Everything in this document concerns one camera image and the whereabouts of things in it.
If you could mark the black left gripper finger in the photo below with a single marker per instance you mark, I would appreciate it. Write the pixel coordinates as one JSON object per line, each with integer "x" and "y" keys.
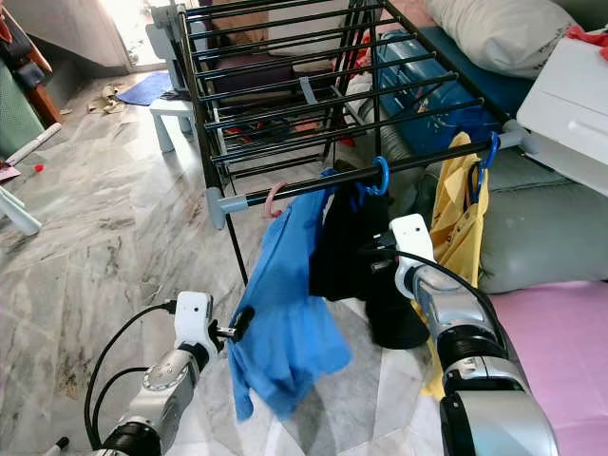
{"x": 242, "y": 320}

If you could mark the black garment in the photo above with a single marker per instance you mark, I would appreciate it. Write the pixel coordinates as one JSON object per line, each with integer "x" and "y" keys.
{"x": 351, "y": 256}

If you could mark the blue plastic clothes hanger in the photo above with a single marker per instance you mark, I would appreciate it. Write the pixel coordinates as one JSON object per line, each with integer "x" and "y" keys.
{"x": 375, "y": 190}
{"x": 494, "y": 152}

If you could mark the pink clothes hanger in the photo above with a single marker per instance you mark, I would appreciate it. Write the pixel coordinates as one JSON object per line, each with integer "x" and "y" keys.
{"x": 269, "y": 201}

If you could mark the blue shirt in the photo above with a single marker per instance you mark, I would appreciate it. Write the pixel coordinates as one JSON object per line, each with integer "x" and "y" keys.
{"x": 290, "y": 313}

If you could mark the yellow polo shirt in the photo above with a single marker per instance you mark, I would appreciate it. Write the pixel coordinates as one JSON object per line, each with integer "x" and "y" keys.
{"x": 461, "y": 218}

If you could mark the black metal drying rack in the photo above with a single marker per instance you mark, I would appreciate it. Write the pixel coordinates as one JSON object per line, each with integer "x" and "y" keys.
{"x": 233, "y": 202}

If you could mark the dark green sofa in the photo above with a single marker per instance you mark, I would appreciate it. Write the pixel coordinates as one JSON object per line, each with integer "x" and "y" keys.
{"x": 532, "y": 237}

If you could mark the blue storage box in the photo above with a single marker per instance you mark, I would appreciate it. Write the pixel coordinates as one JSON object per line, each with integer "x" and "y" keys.
{"x": 408, "y": 76}

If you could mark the black white marker pen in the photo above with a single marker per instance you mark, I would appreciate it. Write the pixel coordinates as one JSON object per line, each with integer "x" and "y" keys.
{"x": 59, "y": 446}

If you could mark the pink foam mat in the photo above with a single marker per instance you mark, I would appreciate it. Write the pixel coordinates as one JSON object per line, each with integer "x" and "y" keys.
{"x": 560, "y": 361}

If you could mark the white drawer box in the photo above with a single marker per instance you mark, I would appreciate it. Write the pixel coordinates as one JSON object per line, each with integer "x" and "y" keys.
{"x": 565, "y": 104}

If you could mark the blue floor mat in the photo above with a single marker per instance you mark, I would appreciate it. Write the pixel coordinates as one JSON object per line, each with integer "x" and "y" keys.
{"x": 147, "y": 90}

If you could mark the green bin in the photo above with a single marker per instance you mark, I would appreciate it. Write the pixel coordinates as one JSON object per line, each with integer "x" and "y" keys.
{"x": 19, "y": 114}

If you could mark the white tube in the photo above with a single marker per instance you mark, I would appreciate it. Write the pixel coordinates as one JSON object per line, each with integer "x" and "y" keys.
{"x": 38, "y": 142}

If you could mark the beige pillow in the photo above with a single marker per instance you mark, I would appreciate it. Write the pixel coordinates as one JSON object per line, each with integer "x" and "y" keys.
{"x": 503, "y": 33}

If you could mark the red cloth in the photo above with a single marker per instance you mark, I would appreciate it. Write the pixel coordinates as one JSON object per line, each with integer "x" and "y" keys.
{"x": 589, "y": 40}

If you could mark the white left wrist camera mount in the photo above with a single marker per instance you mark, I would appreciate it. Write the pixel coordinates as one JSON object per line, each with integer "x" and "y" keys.
{"x": 193, "y": 318}

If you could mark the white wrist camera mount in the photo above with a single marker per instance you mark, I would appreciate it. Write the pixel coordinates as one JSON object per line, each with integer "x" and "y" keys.
{"x": 413, "y": 237}
{"x": 193, "y": 318}

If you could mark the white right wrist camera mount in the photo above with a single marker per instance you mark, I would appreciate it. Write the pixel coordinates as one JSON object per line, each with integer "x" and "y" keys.
{"x": 413, "y": 237}

